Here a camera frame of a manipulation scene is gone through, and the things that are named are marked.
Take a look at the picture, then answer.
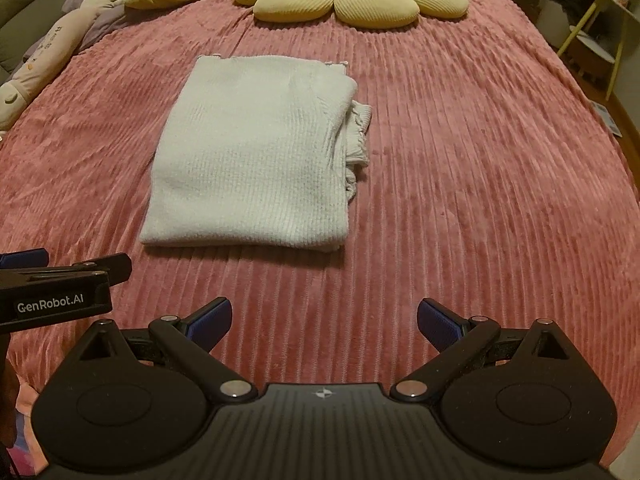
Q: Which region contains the dark cloth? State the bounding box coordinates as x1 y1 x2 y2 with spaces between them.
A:
548 0 603 18

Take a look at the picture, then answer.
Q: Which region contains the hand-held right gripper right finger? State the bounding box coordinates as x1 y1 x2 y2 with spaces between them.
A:
389 297 572 405

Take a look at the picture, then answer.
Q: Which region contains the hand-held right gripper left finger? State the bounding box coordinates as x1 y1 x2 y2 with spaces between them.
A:
79 296 257 405

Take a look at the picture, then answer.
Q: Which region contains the purple duvet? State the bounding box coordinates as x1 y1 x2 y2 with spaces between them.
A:
20 0 238 68

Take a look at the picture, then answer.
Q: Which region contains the long beige plush toy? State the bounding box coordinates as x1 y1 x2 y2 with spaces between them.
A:
0 0 137 132

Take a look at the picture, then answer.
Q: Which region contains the white knitted sweater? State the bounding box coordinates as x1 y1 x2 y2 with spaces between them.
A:
139 55 374 252

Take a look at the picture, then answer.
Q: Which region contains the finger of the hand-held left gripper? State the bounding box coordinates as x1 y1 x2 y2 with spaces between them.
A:
0 248 49 270
0 252 134 287

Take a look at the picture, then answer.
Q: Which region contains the yellow-legged side table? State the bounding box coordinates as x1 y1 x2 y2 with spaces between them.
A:
556 0 637 102

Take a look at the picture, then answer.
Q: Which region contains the pink ribbed blanket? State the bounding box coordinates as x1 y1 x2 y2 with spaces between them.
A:
0 0 640 471

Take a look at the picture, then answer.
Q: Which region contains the printed paper card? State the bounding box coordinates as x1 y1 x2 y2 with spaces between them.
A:
591 101 624 139

